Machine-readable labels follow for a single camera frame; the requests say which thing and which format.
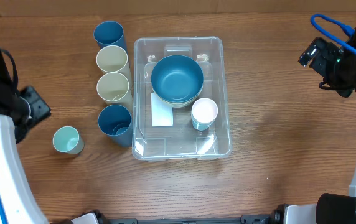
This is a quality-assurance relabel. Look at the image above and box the mint green small cup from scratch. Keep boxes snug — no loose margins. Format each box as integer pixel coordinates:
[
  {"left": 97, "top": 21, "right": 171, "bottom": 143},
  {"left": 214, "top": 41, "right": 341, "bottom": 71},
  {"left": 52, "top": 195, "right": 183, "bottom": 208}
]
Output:
[{"left": 52, "top": 126, "right": 85, "bottom": 154}]

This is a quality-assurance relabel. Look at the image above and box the pink small cup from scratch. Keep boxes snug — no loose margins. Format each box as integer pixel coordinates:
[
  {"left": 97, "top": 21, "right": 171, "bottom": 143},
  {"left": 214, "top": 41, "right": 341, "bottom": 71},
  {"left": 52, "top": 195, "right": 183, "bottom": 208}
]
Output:
[{"left": 191, "top": 98, "right": 218, "bottom": 124}]

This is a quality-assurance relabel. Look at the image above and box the dark blue bowl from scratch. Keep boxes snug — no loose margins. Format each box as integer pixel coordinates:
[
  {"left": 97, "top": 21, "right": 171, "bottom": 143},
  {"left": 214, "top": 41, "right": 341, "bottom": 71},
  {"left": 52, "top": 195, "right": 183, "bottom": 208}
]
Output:
[{"left": 151, "top": 55, "right": 204, "bottom": 104}]

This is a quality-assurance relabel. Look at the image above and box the cream bowl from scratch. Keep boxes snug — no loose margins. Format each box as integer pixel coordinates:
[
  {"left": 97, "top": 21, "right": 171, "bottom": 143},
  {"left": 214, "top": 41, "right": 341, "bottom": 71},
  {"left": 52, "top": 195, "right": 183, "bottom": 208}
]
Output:
[
  {"left": 161, "top": 98, "right": 196, "bottom": 108},
  {"left": 154, "top": 93, "right": 199, "bottom": 108}
]

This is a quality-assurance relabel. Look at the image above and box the light blue small cup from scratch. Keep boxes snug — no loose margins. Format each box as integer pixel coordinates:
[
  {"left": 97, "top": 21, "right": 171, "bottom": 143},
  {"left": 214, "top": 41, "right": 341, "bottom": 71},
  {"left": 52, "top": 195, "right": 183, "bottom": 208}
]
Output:
[{"left": 192, "top": 121, "right": 211, "bottom": 131}]

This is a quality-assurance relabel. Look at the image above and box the grey small cup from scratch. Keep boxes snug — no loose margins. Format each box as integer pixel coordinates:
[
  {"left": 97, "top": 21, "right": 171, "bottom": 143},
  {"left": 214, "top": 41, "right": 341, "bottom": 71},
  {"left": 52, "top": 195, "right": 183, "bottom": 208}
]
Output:
[{"left": 192, "top": 114, "right": 216, "bottom": 129}]

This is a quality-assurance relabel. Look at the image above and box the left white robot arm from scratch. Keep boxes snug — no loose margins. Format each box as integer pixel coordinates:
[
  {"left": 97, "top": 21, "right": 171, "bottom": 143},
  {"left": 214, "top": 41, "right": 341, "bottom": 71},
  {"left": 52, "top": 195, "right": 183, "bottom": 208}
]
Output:
[{"left": 0, "top": 48, "right": 51, "bottom": 223}]

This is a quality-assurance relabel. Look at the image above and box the clear plastic storage container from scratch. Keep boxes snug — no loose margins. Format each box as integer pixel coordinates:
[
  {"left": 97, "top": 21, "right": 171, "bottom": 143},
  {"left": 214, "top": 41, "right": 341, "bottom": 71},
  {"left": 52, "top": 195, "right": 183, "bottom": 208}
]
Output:
[{"left": 132, "top": 37, "right": 232, "bottom": 161}]

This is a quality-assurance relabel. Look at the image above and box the near dark blue tall cup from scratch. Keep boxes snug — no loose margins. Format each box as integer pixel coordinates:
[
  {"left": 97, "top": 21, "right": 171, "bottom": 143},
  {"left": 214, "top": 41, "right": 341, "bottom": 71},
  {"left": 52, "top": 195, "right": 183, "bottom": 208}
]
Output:
[{"left": 98, "top": 105, "right": 133, "bottom": 147}]

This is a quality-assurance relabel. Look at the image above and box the dark blue tall cup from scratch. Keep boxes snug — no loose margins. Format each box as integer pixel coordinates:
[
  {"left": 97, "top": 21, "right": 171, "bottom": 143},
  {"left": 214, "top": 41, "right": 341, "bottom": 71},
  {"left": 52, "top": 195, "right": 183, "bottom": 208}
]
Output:
[
  {"left": 93, "top": 21, "right": 128, "bottom": 52},
  {"left": 98, "top": 105, "right": 133, "bottom": 147}
]

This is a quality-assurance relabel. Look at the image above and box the near cream tall cup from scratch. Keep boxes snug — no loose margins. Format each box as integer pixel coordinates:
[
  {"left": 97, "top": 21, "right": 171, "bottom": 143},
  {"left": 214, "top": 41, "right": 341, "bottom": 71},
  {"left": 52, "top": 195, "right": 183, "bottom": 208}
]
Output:
[{"left": 96, "top": 72, "right": 133, "bottom": 113}]

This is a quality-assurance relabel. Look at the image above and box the cream tall cup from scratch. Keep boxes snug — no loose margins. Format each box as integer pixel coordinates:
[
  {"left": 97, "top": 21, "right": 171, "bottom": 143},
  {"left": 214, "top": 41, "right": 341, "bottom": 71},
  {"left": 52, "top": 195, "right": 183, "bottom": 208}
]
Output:
[
  {"left": 96, "top": 45, "right": 132, "bottom": 85},
  {"left": 96, "top": 72, "right": 133, "bottom": 113}
]

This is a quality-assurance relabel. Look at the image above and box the far cream tall cup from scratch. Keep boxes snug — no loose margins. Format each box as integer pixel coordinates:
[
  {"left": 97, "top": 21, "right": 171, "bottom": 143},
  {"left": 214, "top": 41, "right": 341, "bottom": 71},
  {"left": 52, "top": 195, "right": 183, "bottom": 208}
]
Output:
[{"left": 96, "top": 45, "right": 132, "bottom": 85}]

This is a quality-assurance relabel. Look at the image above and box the far dark blue tall cup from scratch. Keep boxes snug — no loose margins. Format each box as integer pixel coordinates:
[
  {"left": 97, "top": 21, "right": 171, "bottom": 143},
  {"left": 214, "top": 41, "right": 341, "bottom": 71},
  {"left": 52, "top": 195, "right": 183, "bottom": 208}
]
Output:
[{"left": 93, "top": 21, "right": 128, "bottom": 52}]

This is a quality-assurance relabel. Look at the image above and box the white paper label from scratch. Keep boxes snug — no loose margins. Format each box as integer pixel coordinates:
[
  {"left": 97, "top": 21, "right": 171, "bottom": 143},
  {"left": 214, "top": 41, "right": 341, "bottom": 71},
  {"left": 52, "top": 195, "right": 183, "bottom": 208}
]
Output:
[{"left": 151, "top": 93, "right": 173, "bottom": 127}]

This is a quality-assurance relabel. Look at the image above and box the right blue cable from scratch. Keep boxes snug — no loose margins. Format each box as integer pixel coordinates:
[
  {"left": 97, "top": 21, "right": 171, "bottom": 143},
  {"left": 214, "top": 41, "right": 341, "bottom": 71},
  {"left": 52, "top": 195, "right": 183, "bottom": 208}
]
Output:
[{"left": 309, "top": 13, "right": 356, "bottom": 75}]

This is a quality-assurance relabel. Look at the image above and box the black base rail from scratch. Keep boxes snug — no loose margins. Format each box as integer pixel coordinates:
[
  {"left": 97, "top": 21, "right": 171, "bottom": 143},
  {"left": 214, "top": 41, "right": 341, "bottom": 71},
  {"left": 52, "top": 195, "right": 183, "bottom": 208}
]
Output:
[{"left": 52, "top": 203, "right": 286, "bottom": 224}]

